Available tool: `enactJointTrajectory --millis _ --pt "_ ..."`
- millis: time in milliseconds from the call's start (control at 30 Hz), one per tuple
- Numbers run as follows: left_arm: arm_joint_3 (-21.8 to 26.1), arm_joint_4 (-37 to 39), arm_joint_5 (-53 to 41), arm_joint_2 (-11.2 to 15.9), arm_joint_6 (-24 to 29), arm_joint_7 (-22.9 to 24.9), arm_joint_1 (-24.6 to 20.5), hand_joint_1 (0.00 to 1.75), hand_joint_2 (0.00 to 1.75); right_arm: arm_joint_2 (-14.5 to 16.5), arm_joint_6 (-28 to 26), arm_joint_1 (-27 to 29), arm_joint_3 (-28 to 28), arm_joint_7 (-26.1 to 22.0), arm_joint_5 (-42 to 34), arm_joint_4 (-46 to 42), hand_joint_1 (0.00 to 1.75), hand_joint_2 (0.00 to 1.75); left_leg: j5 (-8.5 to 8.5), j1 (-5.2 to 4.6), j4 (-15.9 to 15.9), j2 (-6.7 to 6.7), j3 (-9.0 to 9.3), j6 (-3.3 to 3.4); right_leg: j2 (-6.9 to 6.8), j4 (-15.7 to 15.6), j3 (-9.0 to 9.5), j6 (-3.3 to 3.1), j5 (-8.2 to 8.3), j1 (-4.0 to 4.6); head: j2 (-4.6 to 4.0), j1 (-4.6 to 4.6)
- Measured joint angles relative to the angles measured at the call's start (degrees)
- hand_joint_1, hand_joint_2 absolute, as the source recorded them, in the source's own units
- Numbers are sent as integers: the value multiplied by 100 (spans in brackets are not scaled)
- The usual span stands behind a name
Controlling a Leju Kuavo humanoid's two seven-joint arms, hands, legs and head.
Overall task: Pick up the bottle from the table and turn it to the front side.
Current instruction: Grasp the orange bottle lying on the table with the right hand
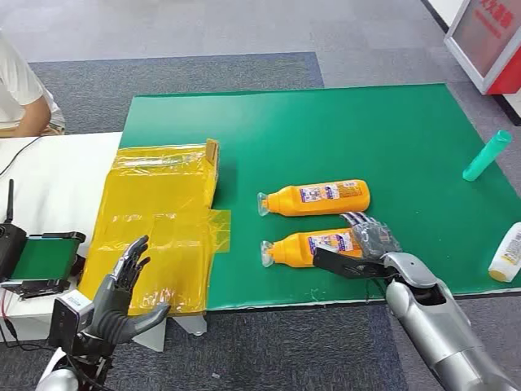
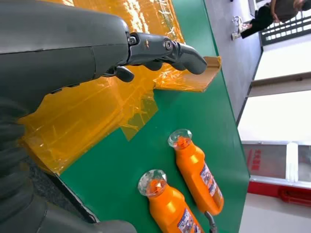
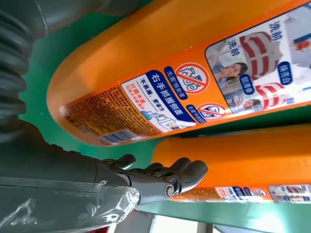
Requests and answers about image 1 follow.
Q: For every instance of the orange bottle with label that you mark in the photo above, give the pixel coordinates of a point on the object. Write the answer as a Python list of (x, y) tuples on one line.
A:
[(317, 197), (292, 249)]

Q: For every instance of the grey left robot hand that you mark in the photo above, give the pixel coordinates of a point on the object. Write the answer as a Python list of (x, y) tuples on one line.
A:
[(116, 302)]

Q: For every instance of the small green belt conveyor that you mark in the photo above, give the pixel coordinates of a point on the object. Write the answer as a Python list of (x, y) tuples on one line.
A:
[(44, 259)]

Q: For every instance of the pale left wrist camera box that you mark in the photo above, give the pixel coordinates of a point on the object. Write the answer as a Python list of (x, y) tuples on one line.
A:
[(67, 318)]

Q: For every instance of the white support bracket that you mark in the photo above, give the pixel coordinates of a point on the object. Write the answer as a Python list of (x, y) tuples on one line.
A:
[(179, 326)]

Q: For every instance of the red and white sign cabinet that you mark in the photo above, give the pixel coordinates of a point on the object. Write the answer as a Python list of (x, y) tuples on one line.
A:
[(488, 38)]

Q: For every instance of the person's forearm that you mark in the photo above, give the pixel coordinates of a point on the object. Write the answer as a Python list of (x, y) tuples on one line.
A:
[(29, 119)]

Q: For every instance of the person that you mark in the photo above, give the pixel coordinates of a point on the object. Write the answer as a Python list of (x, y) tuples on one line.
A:
[(16, 81)]

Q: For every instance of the teal plastic bottle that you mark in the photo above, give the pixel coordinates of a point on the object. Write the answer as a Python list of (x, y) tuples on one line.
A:
[(486, 156)]

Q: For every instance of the green table mat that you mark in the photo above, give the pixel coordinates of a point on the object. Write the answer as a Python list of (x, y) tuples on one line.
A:
[(326, 140)]

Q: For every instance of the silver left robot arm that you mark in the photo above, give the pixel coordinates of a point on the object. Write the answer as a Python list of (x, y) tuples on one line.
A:
[(61, 378)]

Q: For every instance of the black radio unit with antenna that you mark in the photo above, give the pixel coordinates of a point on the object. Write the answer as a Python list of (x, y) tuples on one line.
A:
[(9, 248)]

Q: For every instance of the white bottle with yellow cap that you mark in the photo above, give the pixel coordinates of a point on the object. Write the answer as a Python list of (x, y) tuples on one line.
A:
[(507, 253)]

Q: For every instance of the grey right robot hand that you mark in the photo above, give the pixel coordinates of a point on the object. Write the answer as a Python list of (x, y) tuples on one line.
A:
[(368, 237)]

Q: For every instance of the box wrapped in yellow tape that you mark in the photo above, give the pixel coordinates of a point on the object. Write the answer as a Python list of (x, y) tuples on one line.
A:
[(151, 226)]

